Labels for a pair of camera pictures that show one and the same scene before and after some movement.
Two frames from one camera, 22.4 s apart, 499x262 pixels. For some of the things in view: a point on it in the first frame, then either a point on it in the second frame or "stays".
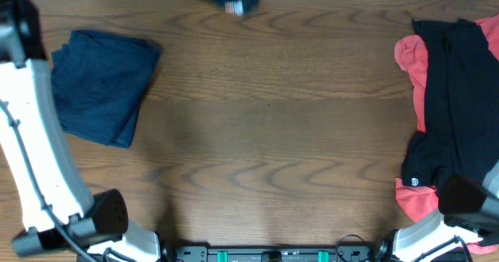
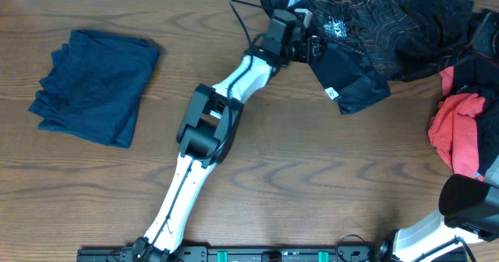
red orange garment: (420, 203) to (454, 127)
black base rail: (273, 253) stays
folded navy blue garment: (99, 82) stays
